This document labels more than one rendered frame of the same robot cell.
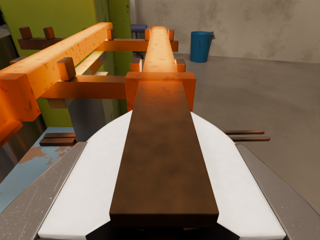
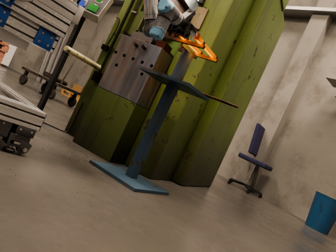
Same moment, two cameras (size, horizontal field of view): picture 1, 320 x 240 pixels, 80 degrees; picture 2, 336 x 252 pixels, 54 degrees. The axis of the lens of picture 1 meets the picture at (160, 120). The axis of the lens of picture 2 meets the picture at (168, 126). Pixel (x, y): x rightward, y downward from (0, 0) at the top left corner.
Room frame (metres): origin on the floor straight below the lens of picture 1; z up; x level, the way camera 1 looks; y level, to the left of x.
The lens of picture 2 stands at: (-1.47, -1.11, 0.42)
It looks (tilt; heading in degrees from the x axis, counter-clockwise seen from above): 0 degrees down; 33
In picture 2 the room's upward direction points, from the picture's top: 25 degrees clockwise
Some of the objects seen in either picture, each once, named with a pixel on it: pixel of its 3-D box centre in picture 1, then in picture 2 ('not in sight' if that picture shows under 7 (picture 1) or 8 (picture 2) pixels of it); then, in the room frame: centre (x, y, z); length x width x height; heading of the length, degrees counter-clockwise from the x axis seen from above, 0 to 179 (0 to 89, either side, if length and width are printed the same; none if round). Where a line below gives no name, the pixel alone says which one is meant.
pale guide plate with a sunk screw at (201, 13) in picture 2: not in sight; (198, 18); (0.61, 0.39, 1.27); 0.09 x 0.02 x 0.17; 98
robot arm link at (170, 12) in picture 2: not in sight; (168, 10); (-0.20, 0.00, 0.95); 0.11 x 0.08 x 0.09; 1
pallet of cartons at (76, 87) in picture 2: not in sight; (82, 95); (4.89, 5.96, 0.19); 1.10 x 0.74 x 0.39; 77
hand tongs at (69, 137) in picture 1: (158, 137); (196, 91); (0.41, 0.00, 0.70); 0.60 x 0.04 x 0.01; 93
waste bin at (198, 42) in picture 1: (201, 45); (325, 212); (3.58, -0.72, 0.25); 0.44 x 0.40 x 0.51; 77
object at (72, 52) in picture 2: not in sight; (84, 58); (0.30, 1.01, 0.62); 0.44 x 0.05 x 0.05; 8
